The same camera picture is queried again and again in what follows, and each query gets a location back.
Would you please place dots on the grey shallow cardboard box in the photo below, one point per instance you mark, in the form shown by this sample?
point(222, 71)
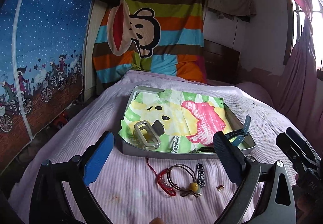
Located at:
point(246, 147)

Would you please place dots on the blue bicycle print wardrobe cover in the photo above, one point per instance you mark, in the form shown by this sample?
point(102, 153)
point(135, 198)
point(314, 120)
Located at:
point(42, 45)

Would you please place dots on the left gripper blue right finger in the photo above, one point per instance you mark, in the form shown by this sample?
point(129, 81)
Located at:
point(276, 202)

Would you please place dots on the beige hair claw clip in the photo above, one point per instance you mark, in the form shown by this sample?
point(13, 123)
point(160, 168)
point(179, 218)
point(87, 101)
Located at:
point(148, 135)

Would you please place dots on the dark wooden headboard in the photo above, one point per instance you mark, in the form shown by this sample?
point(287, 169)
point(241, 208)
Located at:
point(221, 62)

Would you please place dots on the black white checkered hair clip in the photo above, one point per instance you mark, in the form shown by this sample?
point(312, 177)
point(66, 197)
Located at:
point(201, 181)

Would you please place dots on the light blue wavy hair clip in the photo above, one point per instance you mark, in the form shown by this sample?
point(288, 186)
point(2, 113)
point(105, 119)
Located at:
point(175, 144)

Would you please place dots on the person's right hand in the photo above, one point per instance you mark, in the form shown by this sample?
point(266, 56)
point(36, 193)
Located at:
point(308, 201)

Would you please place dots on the pink striped bed sheet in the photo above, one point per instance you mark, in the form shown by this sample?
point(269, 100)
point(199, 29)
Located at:
point(126, 188)

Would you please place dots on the blue kids smartwatch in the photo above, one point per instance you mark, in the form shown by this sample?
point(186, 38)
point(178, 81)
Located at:
point(236, 137)

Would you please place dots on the pink window curtain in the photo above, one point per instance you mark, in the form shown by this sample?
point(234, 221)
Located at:
point(296, 90)

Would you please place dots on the colourful printed paper liner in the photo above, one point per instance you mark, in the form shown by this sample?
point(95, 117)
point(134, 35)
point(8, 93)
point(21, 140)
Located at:
point(195, 118)

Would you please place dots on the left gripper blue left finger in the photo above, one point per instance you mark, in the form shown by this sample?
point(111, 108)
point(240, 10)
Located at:
point(49, 202)

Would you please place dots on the striped monkey print blanket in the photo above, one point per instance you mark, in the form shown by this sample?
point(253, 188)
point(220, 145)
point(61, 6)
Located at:
point(159, 36)

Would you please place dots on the brown hair tie yellow bead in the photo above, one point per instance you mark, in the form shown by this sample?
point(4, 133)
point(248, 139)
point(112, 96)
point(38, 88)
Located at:
point(189, 185)

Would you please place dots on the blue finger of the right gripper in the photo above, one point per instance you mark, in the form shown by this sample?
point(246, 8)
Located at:
point(288, 147)
point(302, 144)

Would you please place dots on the pink pillow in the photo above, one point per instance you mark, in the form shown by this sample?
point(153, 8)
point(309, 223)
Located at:
point(256, 91)

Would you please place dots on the khaki cloth hanging on wall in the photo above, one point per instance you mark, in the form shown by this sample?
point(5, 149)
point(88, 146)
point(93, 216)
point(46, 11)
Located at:
point(242, 9)

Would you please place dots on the window with frame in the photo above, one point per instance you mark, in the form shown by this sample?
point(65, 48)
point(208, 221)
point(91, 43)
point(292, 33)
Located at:
point(295, 23)

